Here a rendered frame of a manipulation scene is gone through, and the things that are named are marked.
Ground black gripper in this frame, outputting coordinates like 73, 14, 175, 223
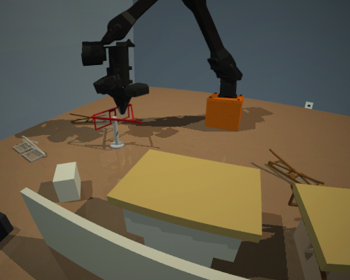
107, 63, 149, 115

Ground red glasses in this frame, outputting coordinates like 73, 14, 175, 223
91, 104, 142, 130

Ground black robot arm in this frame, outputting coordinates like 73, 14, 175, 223
81, 0, 243, 98

